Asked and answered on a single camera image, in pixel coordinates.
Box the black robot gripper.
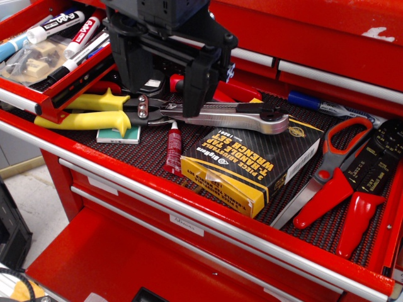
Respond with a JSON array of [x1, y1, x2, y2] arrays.
[[104, 1, 238, 118]]

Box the silver box cutter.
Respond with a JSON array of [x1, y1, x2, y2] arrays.
[[160, 102, 289, 135]]

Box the green white small box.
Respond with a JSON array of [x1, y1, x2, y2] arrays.
[[96, 126, 141, 145]]

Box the red upper open drawer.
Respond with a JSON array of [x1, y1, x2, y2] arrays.
[[1, 1, 115, 123]]

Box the black yellow tap wrench box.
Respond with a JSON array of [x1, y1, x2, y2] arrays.
[[181, 119, 324, 218]]

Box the red main open drawer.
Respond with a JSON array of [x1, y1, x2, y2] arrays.
[[0, 53, 403, 302]]

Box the red lower open drawer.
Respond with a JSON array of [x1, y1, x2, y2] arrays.
[[27, 208, 281, 301]]

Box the black box on floor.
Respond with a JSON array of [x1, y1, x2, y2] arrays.
[[1, 179, 33, 271]]

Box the black tape measure case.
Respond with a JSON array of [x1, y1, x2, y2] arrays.
[[141, 70, 166, 98]]

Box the blue pen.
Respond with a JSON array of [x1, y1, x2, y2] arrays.
[[87, 42, 110, 59]]

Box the red whiteboard marker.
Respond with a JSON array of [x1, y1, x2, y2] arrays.
[[64, 9, 106, 59]]

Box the red threadlocker tube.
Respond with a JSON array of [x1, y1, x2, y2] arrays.
[[163, 121, 183, 177]]

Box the white black dry-erase marker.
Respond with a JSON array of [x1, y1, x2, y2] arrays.
[[46, 30, 110, 85]]

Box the blue cap BIC marker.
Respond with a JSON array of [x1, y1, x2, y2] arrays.
[[288, 91, 387, 128]]

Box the black cap whiteboard marker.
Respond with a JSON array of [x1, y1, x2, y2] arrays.
[[26, 11, 85, 44]]

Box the clear bag of parts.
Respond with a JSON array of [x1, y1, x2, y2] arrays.
[[1, 35, 71, 86]]

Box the light blue marker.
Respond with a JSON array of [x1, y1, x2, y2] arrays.
[[0, 31, 28, 62]]

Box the red tool cabinet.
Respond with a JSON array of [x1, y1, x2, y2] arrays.
[[40, 0, 403, 302]]

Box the red grey scissors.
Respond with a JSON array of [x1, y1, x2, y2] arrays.
[[271, 117, 373, 230]]

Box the red black handled crimper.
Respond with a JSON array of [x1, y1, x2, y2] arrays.
[[169, 74, 262, 103]]

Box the yellow handled tin snips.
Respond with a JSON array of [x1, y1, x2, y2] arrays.
[[34, 89, 173, 136]]

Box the red handled wire stripper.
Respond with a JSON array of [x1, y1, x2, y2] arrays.
[[293, 119, 402, 259]]

